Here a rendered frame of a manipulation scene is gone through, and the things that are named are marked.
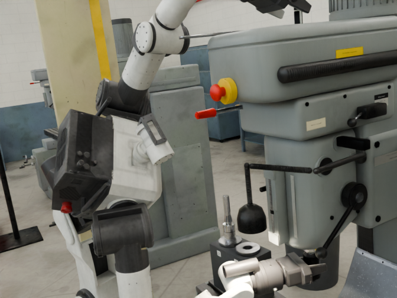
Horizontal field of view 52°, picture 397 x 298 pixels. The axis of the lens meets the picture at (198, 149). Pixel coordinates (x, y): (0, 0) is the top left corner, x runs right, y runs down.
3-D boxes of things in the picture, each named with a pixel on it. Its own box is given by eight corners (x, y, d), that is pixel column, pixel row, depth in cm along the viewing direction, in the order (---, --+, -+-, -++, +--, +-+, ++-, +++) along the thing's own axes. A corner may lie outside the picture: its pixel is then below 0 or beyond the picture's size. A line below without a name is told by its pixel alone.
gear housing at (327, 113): (300, 143, 92) (298, 99, 90) (239, 131, 113) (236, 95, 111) (397, 117, 108) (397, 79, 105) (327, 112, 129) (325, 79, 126)
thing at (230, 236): (238, 237, 160) (237, 224, 159) (232, 243, 156) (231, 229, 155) (228, 236, 163) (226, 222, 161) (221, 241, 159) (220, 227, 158)
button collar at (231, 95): (231, 105, 93) (229, 78, 92) (217, 103, 98) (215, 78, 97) (238, 103, 94) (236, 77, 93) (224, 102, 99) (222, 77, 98)
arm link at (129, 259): (106, 278, 103) (98, 226, 101) (104, 265, 112) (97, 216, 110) (152, 269, 106) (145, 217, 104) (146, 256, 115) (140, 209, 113)
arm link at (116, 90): (113, 62, 124) (101, 93, 133) (113, 83, 118) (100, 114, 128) (150, 73, 128) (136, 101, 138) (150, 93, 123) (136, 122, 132)
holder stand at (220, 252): (251, 309, 148) (246, 259, 143) (213, 285, 165) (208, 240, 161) (275, 295, 154) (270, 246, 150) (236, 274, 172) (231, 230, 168)
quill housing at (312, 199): (313, 264, 103) (306, 139, 96) (262, 236, 121) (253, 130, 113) (365, 240, 111) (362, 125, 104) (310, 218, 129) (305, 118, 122)
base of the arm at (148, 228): (97, 269, 106) (93, 243, 99) (92, 230, 116) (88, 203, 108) (154, 258, 110) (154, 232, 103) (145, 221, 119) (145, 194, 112)
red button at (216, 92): (217, 102, 92) (215, 84, 91) (208, 101, 96) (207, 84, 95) (230, 100, 94) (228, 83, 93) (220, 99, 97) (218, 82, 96)
